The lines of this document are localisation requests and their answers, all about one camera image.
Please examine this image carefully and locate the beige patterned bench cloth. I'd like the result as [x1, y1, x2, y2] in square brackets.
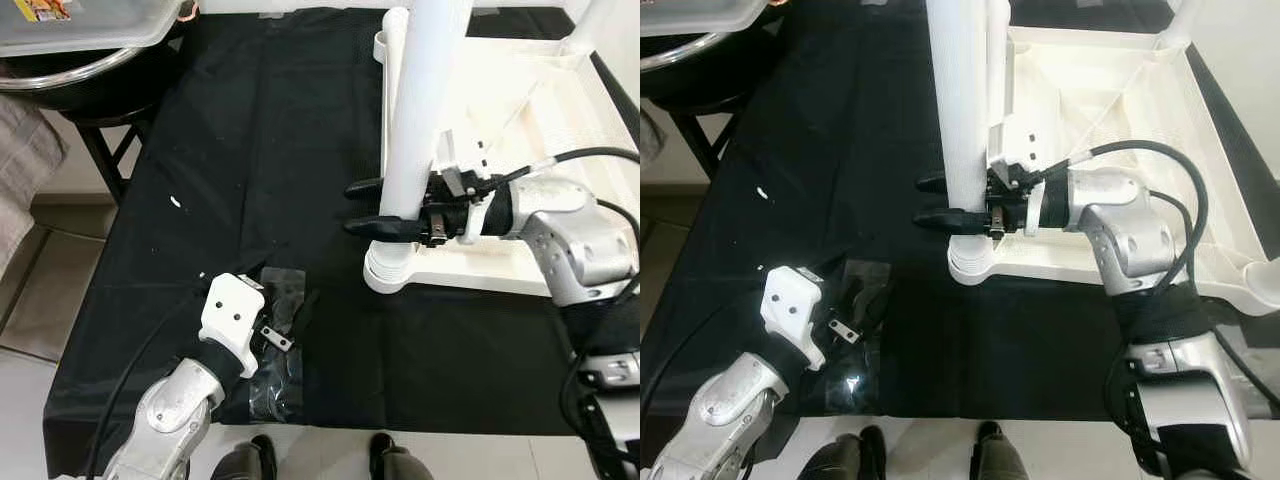
[0, 95, 66, 281]
[640, 105, 667, 166]

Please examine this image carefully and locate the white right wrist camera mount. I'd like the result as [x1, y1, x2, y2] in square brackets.
[430, 128, 496, 247]
[985, 100, 1053, 233]

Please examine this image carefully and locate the black round bowl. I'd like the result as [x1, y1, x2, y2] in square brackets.
[0, 0, 196, 113]
[640, 30, 743, 101]

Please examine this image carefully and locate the black table cloth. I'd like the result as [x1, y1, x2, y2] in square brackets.
[45, 8, 641, 477]
[640, 0, 1280, 471]

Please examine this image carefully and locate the black metal stool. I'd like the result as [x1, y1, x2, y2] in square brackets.
[665, 100, 736, 181]
[60, 105, 156, 206]

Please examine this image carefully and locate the narrow clear tape strip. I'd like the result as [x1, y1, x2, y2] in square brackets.
[245, 265, 309, 426]
[825, 258, 891, 416]

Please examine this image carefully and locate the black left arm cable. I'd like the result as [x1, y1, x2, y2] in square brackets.
[640, 300, 766, 441]
[85, 290, 206, 480]

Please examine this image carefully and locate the clear plastic storage box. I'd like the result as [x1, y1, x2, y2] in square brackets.
[0, 0, 196, 56]
[640, 0, 771, 39]

